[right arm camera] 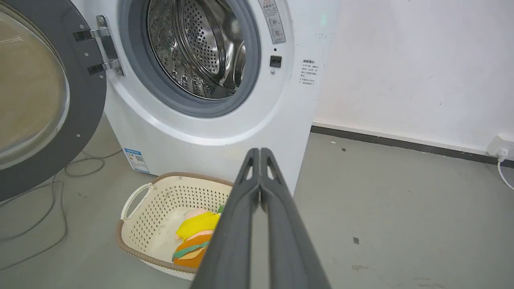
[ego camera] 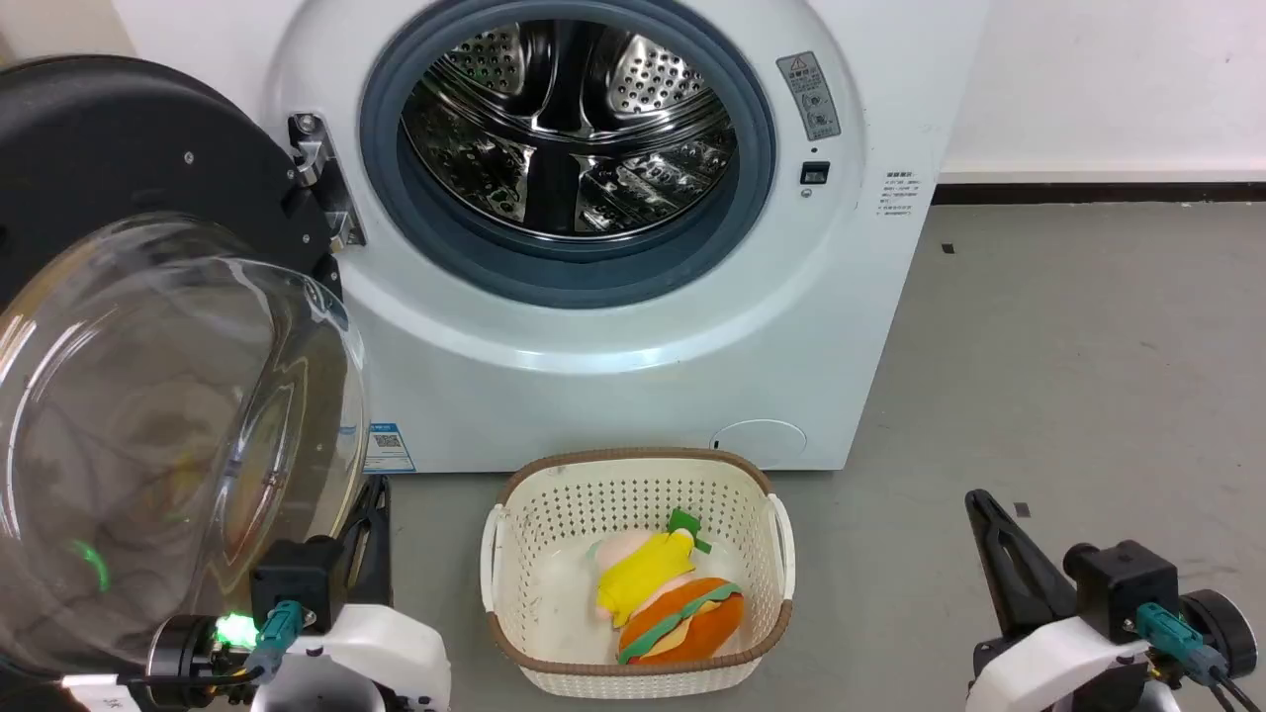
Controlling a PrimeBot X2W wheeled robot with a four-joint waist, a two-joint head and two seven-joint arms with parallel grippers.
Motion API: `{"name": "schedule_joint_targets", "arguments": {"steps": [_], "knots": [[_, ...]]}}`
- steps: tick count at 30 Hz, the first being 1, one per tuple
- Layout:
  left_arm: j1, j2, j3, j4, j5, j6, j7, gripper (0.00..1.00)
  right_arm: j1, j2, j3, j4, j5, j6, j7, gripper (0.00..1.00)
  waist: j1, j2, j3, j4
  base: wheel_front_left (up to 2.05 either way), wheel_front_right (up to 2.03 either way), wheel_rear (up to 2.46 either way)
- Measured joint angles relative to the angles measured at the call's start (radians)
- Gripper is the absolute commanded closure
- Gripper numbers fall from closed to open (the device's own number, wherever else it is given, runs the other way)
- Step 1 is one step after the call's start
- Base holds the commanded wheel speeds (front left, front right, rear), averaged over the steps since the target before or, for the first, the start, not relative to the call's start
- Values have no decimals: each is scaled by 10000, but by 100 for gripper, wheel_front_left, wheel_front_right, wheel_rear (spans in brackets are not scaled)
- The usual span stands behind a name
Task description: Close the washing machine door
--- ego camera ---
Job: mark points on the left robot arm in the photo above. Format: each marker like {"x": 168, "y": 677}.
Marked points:
{"x": 178, "y": 661}

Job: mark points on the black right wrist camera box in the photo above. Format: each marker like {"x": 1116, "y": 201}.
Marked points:
{"x": 1123, "y": 588}

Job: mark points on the dark wall baseboard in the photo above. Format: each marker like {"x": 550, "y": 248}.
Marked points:
{"x": 1098, "y": 192}

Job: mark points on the round filter cover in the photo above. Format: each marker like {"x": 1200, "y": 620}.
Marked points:
{"x": 760, "y": 441}

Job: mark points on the burger plush toy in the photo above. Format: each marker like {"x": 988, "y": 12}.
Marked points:
{"x": 668, "y": 598}

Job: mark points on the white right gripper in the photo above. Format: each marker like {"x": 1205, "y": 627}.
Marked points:
{"x": 1048, "y": 667}

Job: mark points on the metal door hinge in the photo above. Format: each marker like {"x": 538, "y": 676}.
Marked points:
{"x": 324, "y": 183}

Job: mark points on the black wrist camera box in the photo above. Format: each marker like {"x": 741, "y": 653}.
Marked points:
{"x": 1123, "y": 588}
{"x": 295, "y": 583}

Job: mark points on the grey rubber door gasket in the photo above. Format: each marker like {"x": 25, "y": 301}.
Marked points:
{"x": 584, "y": 272}

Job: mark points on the cream plastic laundry basket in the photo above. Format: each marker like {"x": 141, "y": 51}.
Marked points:
{"x": 554, "y": 593}

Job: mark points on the white front-load washing machine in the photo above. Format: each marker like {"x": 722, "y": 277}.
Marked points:
{"x": 613, "y": 396}

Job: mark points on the black door latch socket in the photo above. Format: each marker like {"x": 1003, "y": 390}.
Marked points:
{"x": 814, "y": 173}

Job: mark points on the grey warning sticker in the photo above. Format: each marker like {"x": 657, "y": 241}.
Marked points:
{"x": 809, "y": 96}

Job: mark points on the washer door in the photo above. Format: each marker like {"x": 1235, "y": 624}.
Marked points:
{"x": 148, "y": 396}

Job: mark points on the blue energy label sticker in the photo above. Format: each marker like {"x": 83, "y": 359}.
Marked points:
{"x": 388, "y": 448}

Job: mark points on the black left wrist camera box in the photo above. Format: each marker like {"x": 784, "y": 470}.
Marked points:
{"x": 295, "y": 583}

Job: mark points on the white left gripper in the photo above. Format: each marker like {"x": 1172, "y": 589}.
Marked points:
{"x": 381, "y": 653}

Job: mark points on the steel washing machine drum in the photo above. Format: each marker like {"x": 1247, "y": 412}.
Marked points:
{"x": 569, "y": 119}

